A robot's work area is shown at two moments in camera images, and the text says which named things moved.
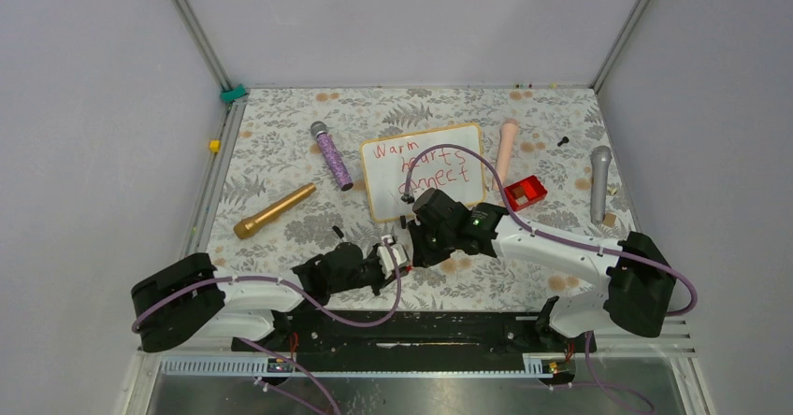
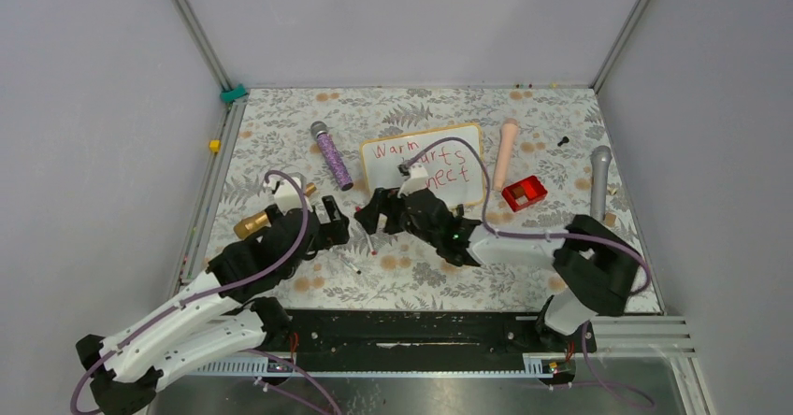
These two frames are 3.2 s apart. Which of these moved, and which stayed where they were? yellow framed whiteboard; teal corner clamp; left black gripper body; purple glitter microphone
Moved: left black gripper body
Stayed: yellow framed whiteboard; purple glitter microphone; teal corner clamp
